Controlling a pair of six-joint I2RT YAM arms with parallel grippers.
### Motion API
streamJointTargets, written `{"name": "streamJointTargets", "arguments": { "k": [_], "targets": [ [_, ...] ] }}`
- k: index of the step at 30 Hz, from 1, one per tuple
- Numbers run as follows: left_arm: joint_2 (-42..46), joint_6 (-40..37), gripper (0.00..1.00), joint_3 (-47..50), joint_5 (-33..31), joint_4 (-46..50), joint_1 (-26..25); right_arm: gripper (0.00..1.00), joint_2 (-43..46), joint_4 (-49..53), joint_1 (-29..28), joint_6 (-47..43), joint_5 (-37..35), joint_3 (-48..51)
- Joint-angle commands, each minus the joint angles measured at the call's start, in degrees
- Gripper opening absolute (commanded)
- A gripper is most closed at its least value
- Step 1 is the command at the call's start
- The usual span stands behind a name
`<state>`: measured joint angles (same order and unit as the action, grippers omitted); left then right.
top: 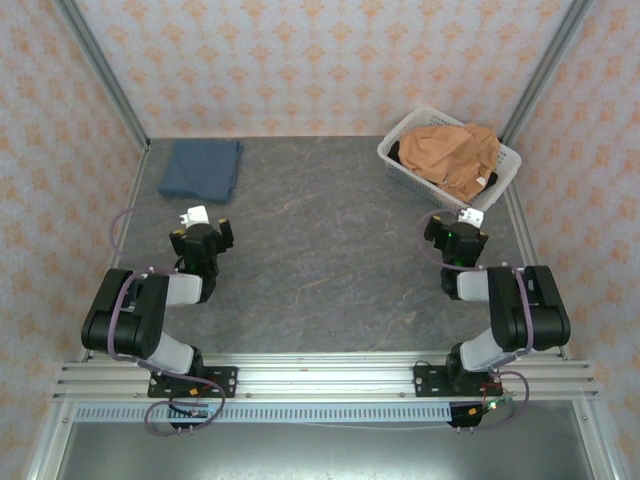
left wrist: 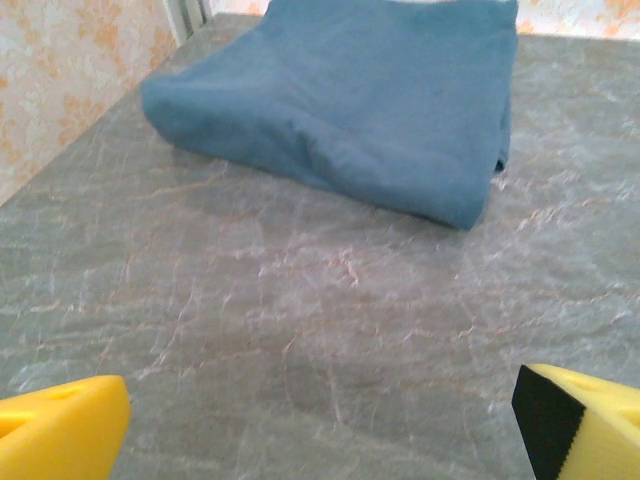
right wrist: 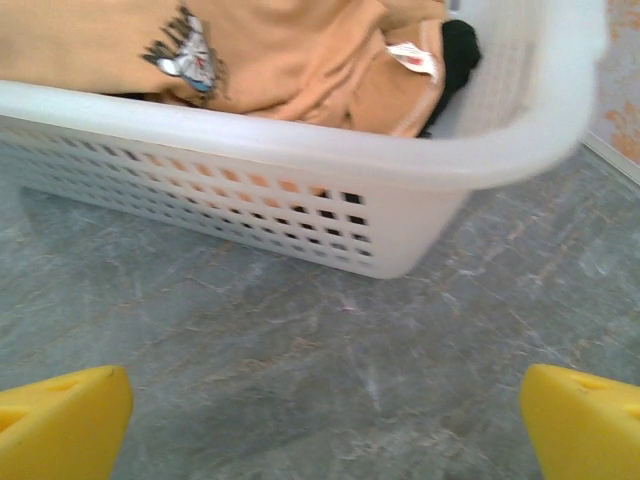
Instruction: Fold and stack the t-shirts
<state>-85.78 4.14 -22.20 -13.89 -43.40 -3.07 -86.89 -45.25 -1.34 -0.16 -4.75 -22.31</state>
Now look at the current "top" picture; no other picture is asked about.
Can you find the blue t-shirt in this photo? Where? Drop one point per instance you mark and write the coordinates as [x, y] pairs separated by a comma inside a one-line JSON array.
[[200, 170]]

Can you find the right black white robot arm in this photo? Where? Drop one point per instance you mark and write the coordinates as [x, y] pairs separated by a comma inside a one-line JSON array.
[[510, 310]]

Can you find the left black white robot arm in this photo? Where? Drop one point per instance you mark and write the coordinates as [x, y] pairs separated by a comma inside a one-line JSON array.
[[145, 320]]

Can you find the white plastic basket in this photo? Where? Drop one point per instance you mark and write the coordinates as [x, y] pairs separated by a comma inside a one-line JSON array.
[[400, 167]]

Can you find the orange t-shirt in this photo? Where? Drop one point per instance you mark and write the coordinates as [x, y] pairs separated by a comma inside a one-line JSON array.
[[445, 155]]

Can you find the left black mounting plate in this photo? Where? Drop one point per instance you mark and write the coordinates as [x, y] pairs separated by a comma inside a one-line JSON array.
[[225, 380]]

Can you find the black mounting plate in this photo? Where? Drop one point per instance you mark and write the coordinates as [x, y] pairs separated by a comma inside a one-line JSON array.
[[225, 380], [427, 382]]

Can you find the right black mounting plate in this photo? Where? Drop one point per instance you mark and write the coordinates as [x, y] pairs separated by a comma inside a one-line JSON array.
[[427, 382]]

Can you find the small circuit board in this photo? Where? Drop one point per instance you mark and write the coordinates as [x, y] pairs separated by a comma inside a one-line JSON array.
[[198, 412]]

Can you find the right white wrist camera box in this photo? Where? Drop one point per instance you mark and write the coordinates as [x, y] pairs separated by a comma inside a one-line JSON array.
[[471, 216]]

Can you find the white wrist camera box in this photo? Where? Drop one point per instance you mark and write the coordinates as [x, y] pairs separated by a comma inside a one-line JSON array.
[[196, 215], [471, 216]]

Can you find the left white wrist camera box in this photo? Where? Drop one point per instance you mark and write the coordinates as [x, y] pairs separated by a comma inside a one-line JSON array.
[[196, 215]]

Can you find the aluminium base rail beam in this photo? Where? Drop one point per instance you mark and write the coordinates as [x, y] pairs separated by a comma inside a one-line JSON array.
[[325, 375]]

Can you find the aluminium frame post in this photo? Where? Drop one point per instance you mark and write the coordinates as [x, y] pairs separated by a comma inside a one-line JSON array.
[[545, 75], [105, 75]]

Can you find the aluminium lower frame rail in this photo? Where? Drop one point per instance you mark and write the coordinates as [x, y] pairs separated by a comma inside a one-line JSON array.
[[47, 445], [596, 440]]

